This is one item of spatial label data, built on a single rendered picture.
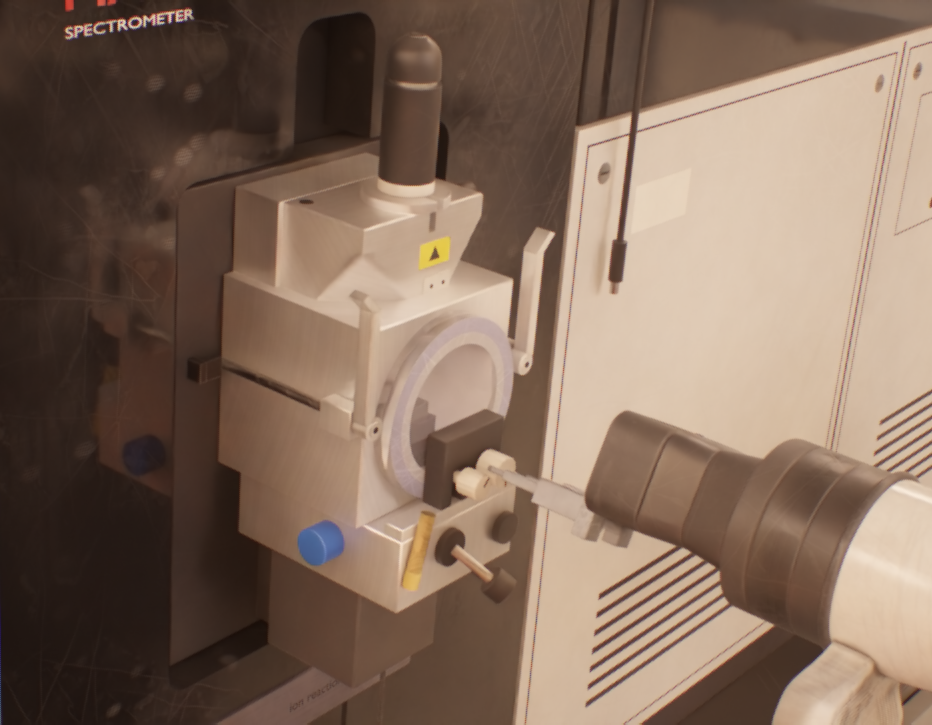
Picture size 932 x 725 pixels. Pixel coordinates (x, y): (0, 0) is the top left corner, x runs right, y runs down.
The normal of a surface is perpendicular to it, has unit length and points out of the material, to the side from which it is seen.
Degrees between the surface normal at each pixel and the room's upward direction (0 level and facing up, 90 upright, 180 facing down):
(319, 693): 90
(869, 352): 90
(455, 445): 90
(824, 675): 1
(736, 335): 90
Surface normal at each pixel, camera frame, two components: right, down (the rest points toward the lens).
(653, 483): -0.24, -0.07
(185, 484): 0.77, 0.30
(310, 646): -0.64, 0.26
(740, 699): 0.07, -0.91
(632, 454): -0.53, -0.18
